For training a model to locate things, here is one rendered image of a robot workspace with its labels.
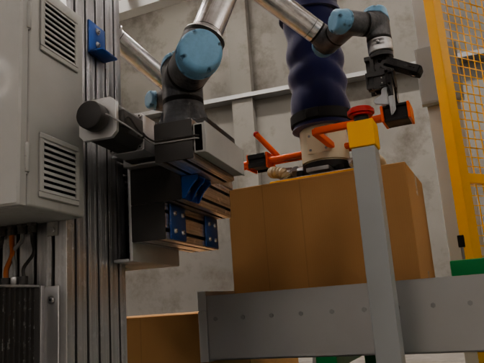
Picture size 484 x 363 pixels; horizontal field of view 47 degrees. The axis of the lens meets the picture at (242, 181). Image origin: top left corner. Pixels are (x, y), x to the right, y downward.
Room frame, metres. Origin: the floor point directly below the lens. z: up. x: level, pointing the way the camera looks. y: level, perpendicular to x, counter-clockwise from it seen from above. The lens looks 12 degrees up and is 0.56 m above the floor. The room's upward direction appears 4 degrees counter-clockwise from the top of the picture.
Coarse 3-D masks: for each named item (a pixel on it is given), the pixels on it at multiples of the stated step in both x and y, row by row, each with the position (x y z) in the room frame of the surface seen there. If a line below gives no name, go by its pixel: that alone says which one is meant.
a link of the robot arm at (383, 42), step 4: (384, 36) 1.56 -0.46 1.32; (372, 40) 1.57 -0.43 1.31; (376, 40) 1.56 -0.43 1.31; (380, 40) 1.56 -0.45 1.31; (384, 40) 1.56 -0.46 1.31; (388, 40) 1.56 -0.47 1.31; (368, 44) 1.59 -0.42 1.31; (372, 44) 1.57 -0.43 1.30; (376, 44) 1.57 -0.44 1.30; (380, 44) 1.56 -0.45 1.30; (384, 44) 1.56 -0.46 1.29; (388, 44) 1.56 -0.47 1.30; (392, 44) 1.58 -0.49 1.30; (368, 48) 1.59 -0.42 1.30; (372, 48) 1.57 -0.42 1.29; (376, 48) 1.57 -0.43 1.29; (380, 48) 1.56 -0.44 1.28; (384, 48) 1.56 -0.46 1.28; (388, 48) 1.56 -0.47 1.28; (392, 48) 1.57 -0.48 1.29; (368, 52) 1.60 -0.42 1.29; (372, 52) 1.58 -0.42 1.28
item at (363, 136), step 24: (360, 120) 1.36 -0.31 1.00; (360, 144) 1.36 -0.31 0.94; (360, 168) 1.37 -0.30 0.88; (360, 192) 1.37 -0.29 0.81; (360, 216) 1.38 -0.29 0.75; (384, 216) 1.36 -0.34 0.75; (384, 240) 1.36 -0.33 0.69; (384, 264) 1.36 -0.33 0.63; (384, 288) 1.36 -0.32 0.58; (384, 312) 1.37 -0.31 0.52; (384, 336) 1.37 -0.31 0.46; (384, 360) 1.37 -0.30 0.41
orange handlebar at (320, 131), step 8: (352, 120) 1.63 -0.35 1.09; (376, 120) 1.60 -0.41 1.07; (320, 128) 1.67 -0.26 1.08; (328, 128) 1.66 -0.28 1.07; (336, 128) 1.65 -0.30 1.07; (344, 128) 1.65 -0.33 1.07; (320, 136) 1.71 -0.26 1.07; (328, 144) 1.82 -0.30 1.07; (344, 144) 1.89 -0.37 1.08; (296, 152) 1.96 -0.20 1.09; (272, 160) 2.00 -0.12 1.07; (280, 160) 1.99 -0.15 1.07; (296, 160) 2.01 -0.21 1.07
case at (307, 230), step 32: (256, 192) 1.84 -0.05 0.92; (288, 192) 1.80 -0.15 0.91; (320, 192) 1.75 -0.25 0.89; (352, 192) 1.71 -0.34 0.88; (384, 192) 1.67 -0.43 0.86; (416, 192) 1.82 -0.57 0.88; (256, 224) 1.84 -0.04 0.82; (288, 224) 1.80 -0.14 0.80; (320, 224) 1.76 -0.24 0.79; (352, 224) 1.72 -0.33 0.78; (416, 224) 1.71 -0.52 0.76; (256, 256) 1.85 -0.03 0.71; (288, 256) 1.80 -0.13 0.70; (320, 256) 1.76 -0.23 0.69; (352, 256) 1.72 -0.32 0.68; (416, 256) 1.65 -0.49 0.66; (256, 288) 1.85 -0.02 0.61; (288, 288) 1.81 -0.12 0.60
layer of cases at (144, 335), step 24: (192, 312) 2.73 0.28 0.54; (144, 336) 2.01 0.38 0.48; (168, 336) 1.98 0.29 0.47; (192, 336) 1.94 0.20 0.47; (144, 360) 2.02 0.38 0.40; (168, 360) 1.98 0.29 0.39; (192, 360) 1.94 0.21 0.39; (216, 360) 2.02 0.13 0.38; (240, 360) 2.20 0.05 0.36; (264, 360) 2.43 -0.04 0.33; (288, 360) 2.71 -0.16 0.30
